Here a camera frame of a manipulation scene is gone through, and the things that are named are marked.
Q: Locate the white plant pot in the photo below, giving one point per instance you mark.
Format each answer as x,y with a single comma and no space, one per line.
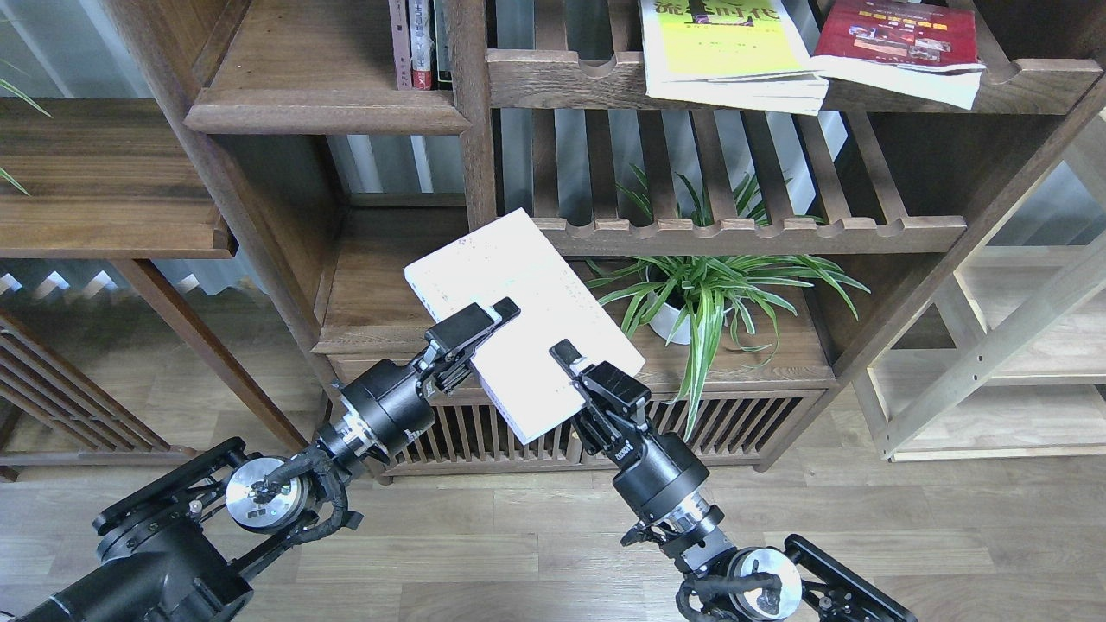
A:
665,322

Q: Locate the yellow cover book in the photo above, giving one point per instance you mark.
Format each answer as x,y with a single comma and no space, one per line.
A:
738,54

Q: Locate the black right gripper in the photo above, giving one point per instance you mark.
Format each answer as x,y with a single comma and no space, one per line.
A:
659,477

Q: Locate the red cover book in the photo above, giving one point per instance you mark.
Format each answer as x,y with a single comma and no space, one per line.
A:
914,49

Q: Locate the red white upright book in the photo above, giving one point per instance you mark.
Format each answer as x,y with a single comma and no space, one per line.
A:
421,45

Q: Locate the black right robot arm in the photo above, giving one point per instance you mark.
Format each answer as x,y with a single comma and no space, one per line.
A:
722,582

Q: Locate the white lavender book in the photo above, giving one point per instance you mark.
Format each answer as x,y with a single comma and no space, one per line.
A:
512,258

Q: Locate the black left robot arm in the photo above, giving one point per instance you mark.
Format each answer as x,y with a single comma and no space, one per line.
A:
185,547

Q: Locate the dark wooden bookshelf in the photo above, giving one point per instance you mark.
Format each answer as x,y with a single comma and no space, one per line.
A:
332,179

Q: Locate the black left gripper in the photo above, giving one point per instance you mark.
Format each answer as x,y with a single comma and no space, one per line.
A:
387,406

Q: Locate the dark green upright book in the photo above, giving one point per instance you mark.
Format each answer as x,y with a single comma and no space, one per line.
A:
442,62

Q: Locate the light wooden shelf unit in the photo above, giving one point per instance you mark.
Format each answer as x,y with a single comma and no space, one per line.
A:
1024,374

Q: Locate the dark slatted wooden rack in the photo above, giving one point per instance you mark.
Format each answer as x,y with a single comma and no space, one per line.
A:
45,386

